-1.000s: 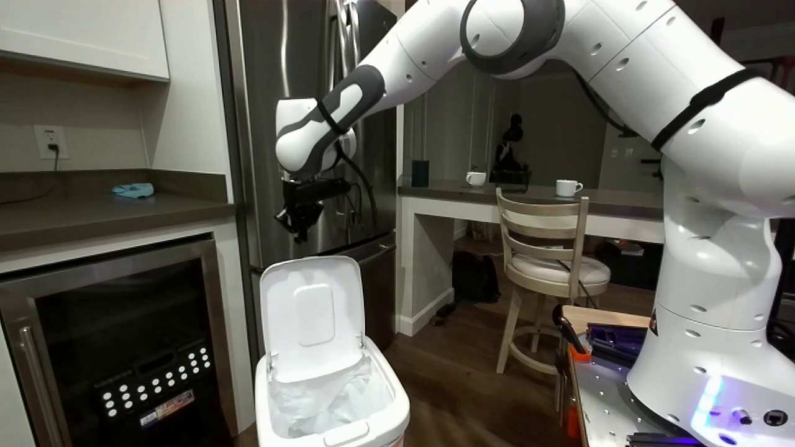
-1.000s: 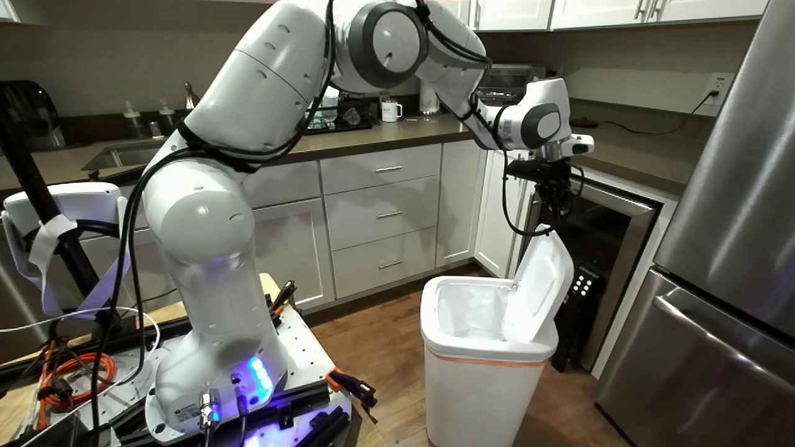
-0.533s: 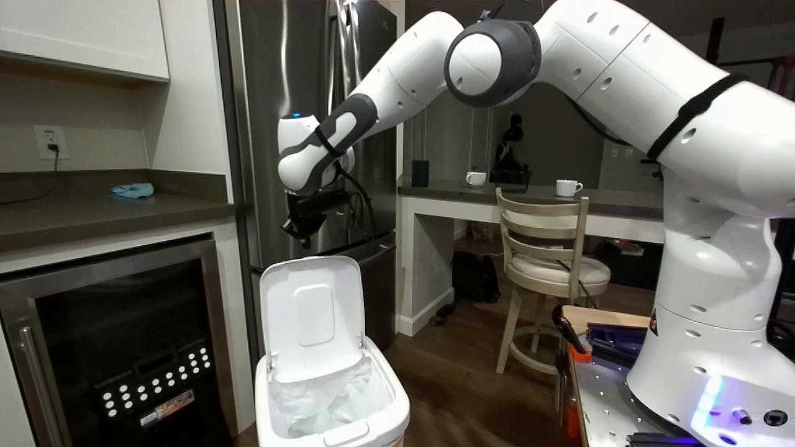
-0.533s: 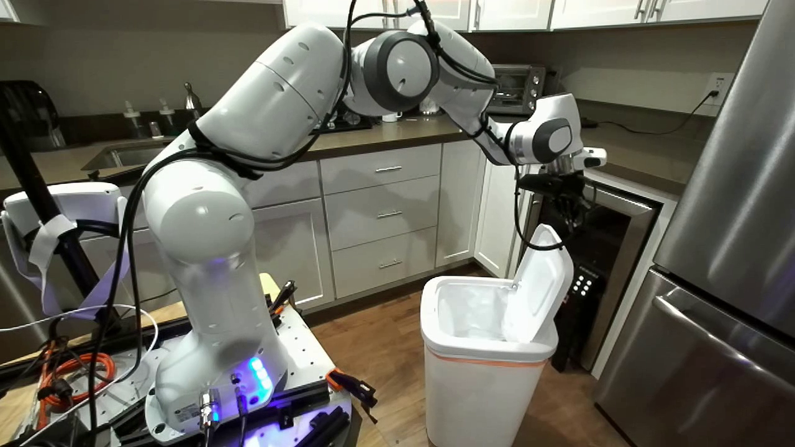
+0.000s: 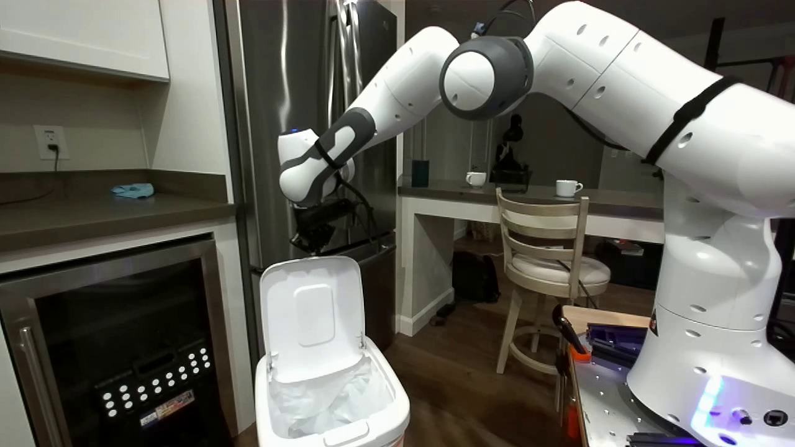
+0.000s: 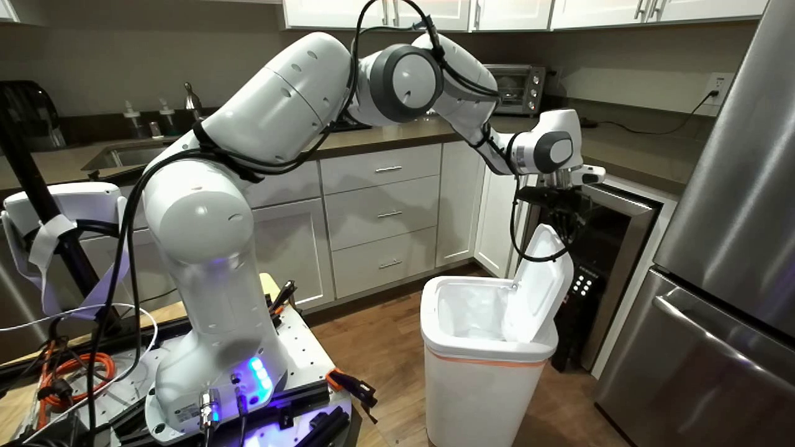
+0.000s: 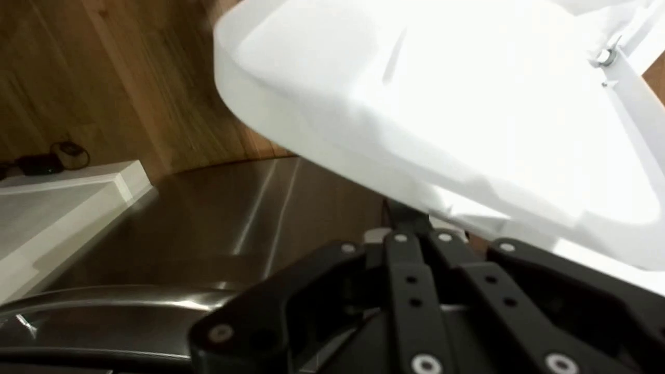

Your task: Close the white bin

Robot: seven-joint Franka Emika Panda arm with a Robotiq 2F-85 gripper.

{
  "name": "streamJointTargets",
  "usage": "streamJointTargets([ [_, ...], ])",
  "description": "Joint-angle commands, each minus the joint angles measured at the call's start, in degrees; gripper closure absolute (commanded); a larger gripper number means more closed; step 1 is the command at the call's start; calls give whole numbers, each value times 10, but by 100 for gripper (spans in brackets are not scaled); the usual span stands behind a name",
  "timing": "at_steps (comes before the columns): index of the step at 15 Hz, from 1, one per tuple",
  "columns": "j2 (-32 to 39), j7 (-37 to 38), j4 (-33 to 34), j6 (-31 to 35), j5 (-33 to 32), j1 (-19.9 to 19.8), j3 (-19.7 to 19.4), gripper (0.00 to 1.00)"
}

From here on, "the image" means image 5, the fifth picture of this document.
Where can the wooden bar chair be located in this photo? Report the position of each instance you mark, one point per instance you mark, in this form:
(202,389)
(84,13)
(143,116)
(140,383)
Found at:
(543,264)

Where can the black glass-door wine cooler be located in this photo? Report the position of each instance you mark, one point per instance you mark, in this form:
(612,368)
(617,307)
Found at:
(124,331)

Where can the white bin lid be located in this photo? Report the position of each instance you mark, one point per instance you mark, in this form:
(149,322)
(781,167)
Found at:
(310,320)

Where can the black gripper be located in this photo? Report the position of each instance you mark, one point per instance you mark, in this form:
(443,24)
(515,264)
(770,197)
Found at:
(322,225)

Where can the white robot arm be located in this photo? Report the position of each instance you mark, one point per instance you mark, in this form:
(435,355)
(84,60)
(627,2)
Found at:
(579,65)

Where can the white wall cabinet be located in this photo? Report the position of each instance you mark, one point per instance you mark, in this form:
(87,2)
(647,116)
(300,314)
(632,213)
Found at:
(83,34)

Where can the black bag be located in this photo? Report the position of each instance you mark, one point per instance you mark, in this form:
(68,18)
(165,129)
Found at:
(474,276)

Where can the small blue object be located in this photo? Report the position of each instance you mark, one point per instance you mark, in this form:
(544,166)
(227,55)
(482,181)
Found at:
(132,193)

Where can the clear plastic bin liner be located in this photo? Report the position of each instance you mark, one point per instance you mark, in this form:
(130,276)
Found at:
(330,407)

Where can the white base cabinet panel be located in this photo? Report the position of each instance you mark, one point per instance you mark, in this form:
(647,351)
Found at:
(237,331)

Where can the white wall outlet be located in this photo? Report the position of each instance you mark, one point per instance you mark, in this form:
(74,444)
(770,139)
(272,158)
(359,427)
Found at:
(48,139)

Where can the stainless steel refrigerator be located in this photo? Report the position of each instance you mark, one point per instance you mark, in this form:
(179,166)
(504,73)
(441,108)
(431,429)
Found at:
(256,125)

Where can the white desk with dark top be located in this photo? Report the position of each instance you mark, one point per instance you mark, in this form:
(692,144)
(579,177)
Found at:
(437,207)

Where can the dark green cup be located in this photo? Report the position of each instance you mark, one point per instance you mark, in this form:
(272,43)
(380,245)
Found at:
(420,172)

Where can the white trash bin body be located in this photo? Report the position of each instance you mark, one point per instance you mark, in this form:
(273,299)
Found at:
(391,413)

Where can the dark kitchen countertop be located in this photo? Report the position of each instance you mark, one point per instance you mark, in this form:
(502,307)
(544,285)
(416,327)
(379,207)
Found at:
(100,216)

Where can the dark blue object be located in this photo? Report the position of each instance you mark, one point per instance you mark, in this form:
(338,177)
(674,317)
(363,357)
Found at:
(617,342)

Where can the black countertop appliance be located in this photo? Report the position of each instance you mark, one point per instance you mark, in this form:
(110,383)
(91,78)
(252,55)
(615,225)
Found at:
(510,158)

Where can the white mug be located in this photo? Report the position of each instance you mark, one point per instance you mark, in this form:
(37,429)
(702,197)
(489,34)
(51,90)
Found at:
(568,188)
(474,177)

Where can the orange and black clamp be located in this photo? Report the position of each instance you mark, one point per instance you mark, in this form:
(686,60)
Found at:
(571,338)
(571,423)

